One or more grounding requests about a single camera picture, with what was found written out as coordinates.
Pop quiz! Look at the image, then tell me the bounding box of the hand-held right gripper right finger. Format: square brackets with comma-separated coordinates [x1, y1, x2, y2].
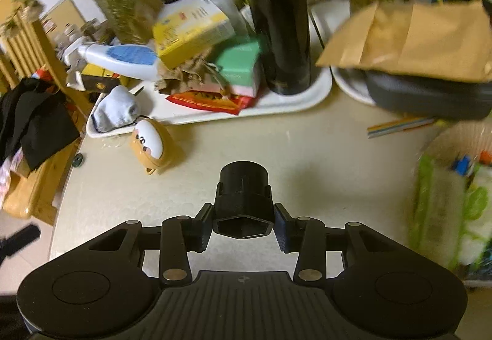
[274, 204, 400, 283]

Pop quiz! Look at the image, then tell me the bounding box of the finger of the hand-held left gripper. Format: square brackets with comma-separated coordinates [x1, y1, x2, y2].
[0, 225, 41, 262]

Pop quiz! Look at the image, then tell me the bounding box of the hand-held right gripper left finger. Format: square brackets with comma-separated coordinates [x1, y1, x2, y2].
[88, 204, 215, 285]

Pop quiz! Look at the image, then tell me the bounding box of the black hexagonal adapter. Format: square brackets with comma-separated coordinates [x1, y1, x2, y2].
[212, 160, 274, 239]

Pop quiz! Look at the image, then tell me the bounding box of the wooden chair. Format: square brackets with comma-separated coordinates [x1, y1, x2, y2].
[0, 0, 83, 227]

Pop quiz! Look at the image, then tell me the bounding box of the pink and white cloth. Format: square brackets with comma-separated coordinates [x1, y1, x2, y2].
[0, 150, 24, 206]

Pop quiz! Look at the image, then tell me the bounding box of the bear shaped pouch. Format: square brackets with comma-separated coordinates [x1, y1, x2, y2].
[131, 118, 173, 176]

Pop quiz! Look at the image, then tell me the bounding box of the black cloth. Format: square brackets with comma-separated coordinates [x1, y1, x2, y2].
[0, 77, 81, 172]

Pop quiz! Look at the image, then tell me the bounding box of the red packet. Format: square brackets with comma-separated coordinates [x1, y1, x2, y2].
[166, 91, 256, 117]

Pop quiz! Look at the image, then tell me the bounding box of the white tray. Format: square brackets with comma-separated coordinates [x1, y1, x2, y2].
[86, 65, 333, 139]

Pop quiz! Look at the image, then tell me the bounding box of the white sock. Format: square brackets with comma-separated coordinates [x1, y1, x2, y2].
[91, 85, 141, 133]

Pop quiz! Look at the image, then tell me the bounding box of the green wet wipes barcode pack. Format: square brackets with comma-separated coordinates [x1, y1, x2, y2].
[409, 156, 466, 267]

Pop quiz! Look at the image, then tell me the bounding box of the crumpled brown paper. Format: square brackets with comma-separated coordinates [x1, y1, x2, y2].
[154, 52, 231, 95]

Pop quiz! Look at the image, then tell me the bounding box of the white plate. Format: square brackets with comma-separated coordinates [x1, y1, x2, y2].
[309, 0, 379, 107]

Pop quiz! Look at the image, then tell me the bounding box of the green and pink pack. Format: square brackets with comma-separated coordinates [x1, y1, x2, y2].
[213, 36, 264, 98]

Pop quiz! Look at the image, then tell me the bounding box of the black and gold box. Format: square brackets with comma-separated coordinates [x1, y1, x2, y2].
[79, 73, 124, 94]

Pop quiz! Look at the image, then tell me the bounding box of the wicker basket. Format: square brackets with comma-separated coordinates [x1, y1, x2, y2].
[409, 121, 492, 281]

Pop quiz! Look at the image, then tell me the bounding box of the white lotion bottle blue label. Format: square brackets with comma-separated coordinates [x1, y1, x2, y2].
[77, 44, 164, 82]

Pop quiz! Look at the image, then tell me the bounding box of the black zip case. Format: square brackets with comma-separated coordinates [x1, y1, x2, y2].
[363, 69, 492, 121]

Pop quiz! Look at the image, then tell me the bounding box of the yellow box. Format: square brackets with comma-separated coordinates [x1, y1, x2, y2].
[152, 0, 237, 69]

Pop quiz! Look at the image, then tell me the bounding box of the black thermos flask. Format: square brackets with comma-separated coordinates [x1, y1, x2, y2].
[234, 0, 312, 97]

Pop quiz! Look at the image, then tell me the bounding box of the brown paper envelope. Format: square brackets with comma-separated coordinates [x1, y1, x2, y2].
[315, 0, 492, 84]

